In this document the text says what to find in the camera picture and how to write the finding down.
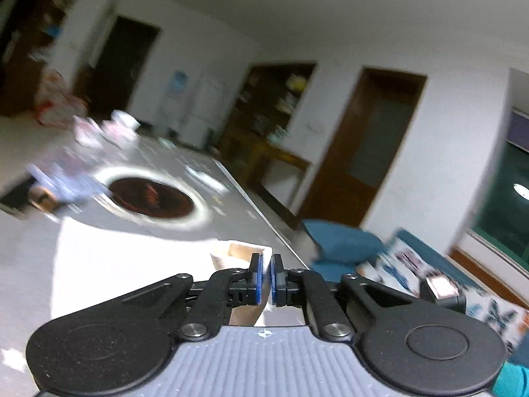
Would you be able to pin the dark shelf cabinet with clutter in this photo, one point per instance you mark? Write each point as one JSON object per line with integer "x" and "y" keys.
{"x": 29, "y": 37}

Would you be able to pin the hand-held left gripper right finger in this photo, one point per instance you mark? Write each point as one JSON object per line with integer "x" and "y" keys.
{"x": 274, "y": 279}

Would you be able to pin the dark wooden display cabinet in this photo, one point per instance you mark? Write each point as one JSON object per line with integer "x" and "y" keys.
{"x": 268, "y": 111}

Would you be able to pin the black smartphone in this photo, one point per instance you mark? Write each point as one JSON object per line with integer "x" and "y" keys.
{"x": 14, "y": 198}

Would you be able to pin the wooden side table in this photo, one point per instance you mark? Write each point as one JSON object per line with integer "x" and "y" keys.
{"x": 281, "y": 165}

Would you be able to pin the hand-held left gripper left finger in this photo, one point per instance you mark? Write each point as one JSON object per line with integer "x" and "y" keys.
{"x": 258, "y": 279}

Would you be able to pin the white remote control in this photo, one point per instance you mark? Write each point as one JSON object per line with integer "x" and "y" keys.
{"x": 206, "y": 180}

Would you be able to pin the white refrigerator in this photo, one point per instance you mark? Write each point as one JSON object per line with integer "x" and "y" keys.
{"x": 204, "y": 107}

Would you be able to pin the colourful dotted play tent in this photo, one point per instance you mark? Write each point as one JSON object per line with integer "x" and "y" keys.
{"x": 58, "y": 99}

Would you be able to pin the water dispenser with blue bottle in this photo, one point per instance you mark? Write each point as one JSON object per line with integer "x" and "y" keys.
{"x": 175, "y": 99}

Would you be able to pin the grey knit work glove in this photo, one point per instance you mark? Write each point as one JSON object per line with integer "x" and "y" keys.
{"x": 66, "y": 182}

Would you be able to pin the dark window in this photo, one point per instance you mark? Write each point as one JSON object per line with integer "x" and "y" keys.
{"x": 502, "y": 190}

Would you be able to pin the dark wooden door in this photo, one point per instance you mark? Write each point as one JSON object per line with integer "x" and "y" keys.
{"x": 124, "y": 66}

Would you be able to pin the cream sweatshirt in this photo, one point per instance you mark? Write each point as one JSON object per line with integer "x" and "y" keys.
{"x": 136, "y": 256}

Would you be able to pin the blue cushion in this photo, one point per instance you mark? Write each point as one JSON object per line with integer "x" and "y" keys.
{"x": 343, "y": 242}

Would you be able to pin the round built-in induction cooker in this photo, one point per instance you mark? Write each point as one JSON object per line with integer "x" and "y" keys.
{"x": 151, "y": 198}

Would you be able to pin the butterfly print pillow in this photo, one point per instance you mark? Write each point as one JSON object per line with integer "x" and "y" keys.
{"x": 413, "y": 273}

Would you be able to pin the brown door with glass panel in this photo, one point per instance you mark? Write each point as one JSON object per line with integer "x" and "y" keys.
{"x": 363, "y": 149}

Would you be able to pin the blue sofa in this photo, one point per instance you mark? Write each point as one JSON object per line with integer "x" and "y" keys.
{"x": 330, "y": 271}

